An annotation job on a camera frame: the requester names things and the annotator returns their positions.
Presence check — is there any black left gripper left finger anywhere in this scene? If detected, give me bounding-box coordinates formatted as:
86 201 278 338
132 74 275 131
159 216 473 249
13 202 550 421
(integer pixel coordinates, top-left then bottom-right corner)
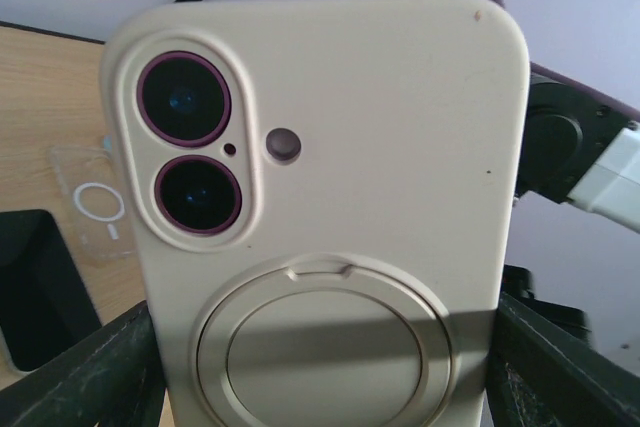
1 301 165 426

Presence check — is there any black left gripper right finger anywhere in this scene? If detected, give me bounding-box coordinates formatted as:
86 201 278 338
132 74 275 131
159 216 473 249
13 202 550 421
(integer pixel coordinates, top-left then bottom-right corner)
487 292 639 426

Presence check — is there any black phone from blue case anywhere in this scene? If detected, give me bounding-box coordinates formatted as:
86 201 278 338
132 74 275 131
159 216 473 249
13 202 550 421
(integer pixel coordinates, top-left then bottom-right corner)
1 209 102 373

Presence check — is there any light blue phone case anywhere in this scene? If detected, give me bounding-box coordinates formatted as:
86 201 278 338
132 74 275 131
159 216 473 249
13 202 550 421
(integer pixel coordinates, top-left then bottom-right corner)
102 135 113 154

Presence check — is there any clear phone case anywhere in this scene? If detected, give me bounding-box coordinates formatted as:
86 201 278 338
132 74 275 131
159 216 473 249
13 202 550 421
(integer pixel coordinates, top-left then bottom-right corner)
49 146 135 263

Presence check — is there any white phone face down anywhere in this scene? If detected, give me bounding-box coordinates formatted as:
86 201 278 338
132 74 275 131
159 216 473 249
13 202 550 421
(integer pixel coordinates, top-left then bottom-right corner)
100 0 529 426

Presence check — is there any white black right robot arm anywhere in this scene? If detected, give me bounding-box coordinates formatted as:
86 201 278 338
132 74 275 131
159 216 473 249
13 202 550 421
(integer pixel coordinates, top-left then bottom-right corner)
514 63 639 232

